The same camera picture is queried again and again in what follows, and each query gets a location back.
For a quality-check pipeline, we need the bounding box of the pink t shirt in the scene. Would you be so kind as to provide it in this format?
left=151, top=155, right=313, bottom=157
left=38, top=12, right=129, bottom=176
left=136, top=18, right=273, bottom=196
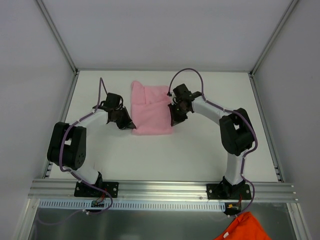
left=131, top=80, right=174, bottom=136

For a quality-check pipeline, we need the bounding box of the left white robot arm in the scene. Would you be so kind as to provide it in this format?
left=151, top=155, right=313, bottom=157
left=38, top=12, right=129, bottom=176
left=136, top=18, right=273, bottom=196
left=47, top=93, right=136, bottom=199

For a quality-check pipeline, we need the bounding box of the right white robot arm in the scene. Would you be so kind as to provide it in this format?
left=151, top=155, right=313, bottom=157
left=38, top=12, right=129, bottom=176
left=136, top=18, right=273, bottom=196
left=167, top=84, right=257, bottom=200

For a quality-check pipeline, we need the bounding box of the orange t shirt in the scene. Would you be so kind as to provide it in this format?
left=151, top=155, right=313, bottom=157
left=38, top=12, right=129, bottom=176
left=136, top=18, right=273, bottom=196
left=215, top=212, right=271, bottom=240

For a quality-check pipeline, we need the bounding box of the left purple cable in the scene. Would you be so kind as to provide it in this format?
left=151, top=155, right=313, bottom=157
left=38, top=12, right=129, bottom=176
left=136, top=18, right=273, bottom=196
left=58, top=77, right=114, bottom=216

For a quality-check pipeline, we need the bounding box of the purple cable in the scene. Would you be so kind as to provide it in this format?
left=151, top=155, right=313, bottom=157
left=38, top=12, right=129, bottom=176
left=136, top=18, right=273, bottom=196
left=166, top=68, right=259, bottom=213
left=58, top=77, right=114, bottom=216

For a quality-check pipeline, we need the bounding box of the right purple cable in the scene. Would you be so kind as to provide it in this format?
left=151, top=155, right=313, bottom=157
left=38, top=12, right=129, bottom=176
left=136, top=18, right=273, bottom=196
left=166, top=68, right=259, bottom=213

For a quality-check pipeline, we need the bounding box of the aluminium mounting rail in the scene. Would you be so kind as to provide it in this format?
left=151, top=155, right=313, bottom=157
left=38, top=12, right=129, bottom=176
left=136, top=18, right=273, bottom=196
left=27, top=178, right=299, bottom=203

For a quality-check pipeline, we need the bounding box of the slotted cable duct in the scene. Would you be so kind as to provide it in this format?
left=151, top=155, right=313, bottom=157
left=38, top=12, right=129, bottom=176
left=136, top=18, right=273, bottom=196
left=38, top=199, right=226, bottom=212

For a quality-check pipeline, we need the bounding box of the left aluminium frame post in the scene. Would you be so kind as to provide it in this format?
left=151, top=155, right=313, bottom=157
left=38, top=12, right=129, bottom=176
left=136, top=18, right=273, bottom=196
left=34, top=0, right=78, bottom=75

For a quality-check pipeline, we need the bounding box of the aluminium frame post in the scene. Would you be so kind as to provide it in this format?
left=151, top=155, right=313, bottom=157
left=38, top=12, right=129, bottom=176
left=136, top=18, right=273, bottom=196
left=34, top=0, right=78, bottom=75
left=249, top=0, right=300, bottom=76

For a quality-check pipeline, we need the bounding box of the right aluminium frame post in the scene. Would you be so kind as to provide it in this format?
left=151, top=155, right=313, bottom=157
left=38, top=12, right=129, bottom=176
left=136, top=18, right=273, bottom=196
left=249, top=0, right=300, bottom=76

